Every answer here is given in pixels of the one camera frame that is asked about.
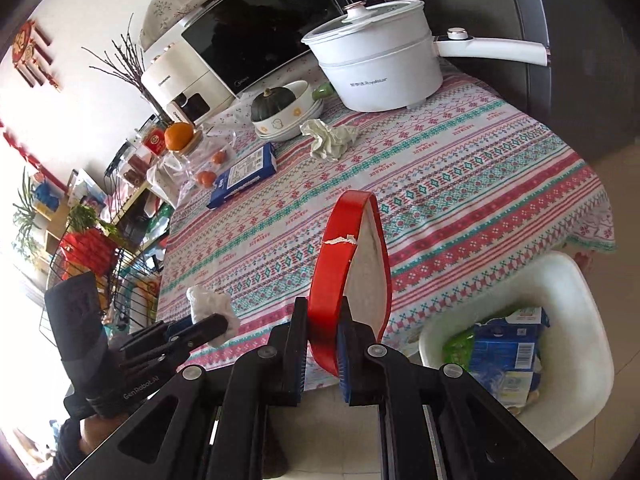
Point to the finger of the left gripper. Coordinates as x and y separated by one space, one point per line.
164 330
179 347

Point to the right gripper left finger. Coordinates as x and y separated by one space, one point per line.
209 424

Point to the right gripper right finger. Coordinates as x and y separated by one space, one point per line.
435 423

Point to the small white tissue wad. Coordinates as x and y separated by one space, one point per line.
204 303

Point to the torn blue carton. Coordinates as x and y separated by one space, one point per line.
505 356

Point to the blue rectangular box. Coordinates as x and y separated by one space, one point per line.
255 167

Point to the cream paper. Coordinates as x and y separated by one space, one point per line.
328 142

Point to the white plastic trash bin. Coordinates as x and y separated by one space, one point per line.
577 366

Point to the person's left hand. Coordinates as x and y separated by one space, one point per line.
96 429

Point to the green snack wrapper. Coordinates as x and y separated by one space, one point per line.
459 348

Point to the orange fruit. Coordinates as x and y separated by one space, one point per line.
178 135

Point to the dark green squash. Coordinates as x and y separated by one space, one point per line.
270 102

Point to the patterned tablecloth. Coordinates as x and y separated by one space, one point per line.
469 188

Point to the cream air fryer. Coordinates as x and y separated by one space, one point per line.
186 88

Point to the dried twig bundle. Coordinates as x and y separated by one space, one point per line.
126 63

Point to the black microwave oven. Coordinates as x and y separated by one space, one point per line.
243 41

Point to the white electric cooking pot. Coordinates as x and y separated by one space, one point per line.
384 57

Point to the grey refrigerator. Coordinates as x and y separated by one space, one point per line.
589 93

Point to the wire basket rack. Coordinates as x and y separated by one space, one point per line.
128 284

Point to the white bowl with green handle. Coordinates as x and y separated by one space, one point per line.
286 124

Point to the red wall ornament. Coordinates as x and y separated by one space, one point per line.
30 56

